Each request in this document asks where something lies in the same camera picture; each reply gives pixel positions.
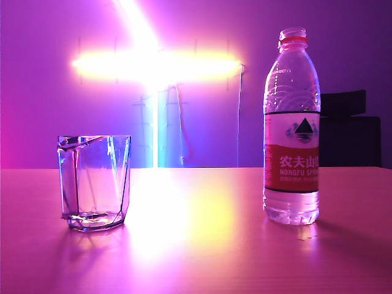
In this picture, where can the clear plastic mineral water bottle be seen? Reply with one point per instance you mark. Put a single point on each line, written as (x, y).
(291, 171)

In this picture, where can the clear faceted glass mug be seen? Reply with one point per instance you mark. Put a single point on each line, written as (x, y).
(92, 183)

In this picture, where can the long vertical glowing light strip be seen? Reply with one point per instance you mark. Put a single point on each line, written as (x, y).
(157, 128)

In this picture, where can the horizontal glowing light strip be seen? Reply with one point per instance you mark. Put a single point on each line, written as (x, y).
(122, 65)

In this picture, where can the dark chair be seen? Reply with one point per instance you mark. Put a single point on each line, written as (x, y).
(349, 137)

